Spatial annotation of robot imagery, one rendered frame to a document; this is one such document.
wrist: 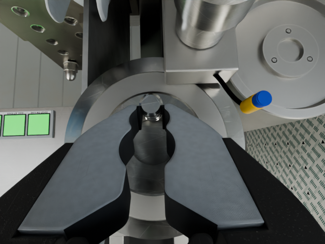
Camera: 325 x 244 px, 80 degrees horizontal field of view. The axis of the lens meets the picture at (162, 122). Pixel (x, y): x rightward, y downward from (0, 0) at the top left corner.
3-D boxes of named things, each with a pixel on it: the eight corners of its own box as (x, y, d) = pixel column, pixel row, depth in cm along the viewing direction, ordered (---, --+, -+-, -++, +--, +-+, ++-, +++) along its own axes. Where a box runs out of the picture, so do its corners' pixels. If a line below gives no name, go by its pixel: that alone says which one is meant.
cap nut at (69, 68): (74, 60, 49) (74, 78, 48) (81, 67, 53) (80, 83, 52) (60, 61, 49) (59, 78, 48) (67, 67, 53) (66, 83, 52)
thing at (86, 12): (90, -88, 20) (87, 91, 17) (129, 40, 43) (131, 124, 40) (85, -87, 20) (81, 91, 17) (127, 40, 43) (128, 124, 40)
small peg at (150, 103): (158, 89, 11) (165, 111, 11) (159, 100, 14) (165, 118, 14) (136, 96, 11) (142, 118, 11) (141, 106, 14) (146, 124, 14)
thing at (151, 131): (97, 196, 13) (102, 90, 14) (106, 190, 15) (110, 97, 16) (207, 197, 13) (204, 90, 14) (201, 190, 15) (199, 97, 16)
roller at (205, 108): (224, 70, 16) (232, 221, 14) (186, 118, 41) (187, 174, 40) (82, 71, 16) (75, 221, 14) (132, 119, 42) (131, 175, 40)
